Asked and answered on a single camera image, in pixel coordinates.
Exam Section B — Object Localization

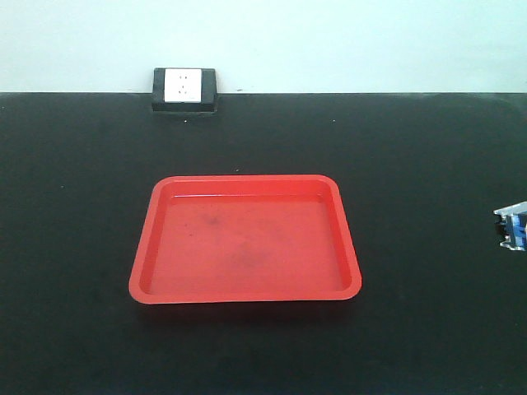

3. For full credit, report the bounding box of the black white power outlet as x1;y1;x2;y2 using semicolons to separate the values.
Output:
152;67;217;114

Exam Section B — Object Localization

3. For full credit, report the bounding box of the red plastic tray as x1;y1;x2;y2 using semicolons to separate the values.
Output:
128;174;362;304

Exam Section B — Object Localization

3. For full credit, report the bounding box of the yellow mushroom push button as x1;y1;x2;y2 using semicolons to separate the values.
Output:
493;202;527;252

